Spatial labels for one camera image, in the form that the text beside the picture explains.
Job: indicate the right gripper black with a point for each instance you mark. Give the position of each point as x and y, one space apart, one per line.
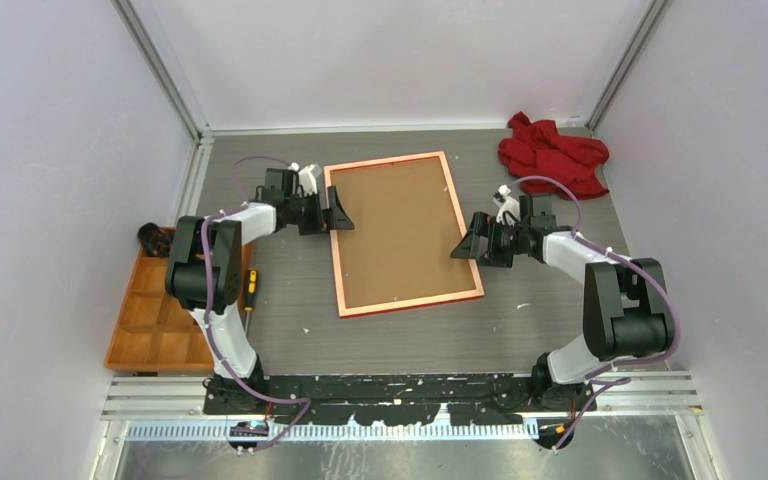
481 225

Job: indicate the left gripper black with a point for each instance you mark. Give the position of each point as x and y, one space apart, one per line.
316 226

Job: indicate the red picture frame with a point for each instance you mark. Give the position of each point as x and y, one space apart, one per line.
407 218

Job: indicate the yellow black screwdriver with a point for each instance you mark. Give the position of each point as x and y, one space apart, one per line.
249 295

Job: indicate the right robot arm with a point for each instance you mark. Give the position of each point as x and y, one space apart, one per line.
626 316

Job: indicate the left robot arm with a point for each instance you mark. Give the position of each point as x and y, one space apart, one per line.
205 272

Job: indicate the red cloth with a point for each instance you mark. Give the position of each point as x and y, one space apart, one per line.
538 150

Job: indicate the wooden compartment tray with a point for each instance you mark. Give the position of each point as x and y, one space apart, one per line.
153 333

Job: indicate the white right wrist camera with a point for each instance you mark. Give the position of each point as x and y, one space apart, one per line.
508 206

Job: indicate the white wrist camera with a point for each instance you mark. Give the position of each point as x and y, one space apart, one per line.
508 206
308 177

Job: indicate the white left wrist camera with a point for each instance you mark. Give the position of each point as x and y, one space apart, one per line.
308 177

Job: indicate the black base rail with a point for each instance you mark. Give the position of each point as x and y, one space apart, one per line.
395 400

